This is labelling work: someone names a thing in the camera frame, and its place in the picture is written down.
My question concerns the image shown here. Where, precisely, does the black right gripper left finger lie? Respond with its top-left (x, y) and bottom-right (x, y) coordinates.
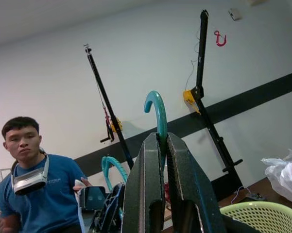
top-left (122, 133), bottom-right (166, 233)

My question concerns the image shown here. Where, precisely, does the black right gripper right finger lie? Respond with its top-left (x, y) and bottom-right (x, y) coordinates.
top-left (166, 133), bottom-right (228, 233)

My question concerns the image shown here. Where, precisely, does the teal plastic hanger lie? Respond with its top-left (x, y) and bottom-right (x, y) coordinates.
top-left (101, 90), bottom-right (169, 219)

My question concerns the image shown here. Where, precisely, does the white handheld controller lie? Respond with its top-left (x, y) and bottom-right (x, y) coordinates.
top-left (72, 179), bottom-right (87, 195)

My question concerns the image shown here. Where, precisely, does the black winch stand pole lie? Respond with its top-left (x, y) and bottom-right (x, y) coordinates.
top-left (83, 42), bottom-right (135, 170)
top-left (183, 9), bottom-right (245, 203)

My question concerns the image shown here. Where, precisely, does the man in blue t-shirt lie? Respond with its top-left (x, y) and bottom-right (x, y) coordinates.
top-left (0, 116), bottom-right (89, 233)

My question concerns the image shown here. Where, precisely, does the green plastic laundry basket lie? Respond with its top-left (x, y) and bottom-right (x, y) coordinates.
top-left (219, 200), bottom-right (292, 233)

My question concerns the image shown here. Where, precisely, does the translucent plastic bag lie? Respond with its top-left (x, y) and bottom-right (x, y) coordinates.
top-left (260, 148), bottom-right (292, 207)

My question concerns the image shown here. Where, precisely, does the white VR headset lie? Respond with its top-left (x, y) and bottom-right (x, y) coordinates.
top-left (11, 152), bottom-right (51, 196)

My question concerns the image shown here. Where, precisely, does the pink wall hook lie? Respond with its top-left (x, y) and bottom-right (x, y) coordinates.
top-left (213, 30), bottom-right (227, 48)

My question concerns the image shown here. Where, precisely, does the white wall box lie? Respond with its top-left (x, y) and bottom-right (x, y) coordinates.
top-left (227, 8), bottom-right (242, 21)

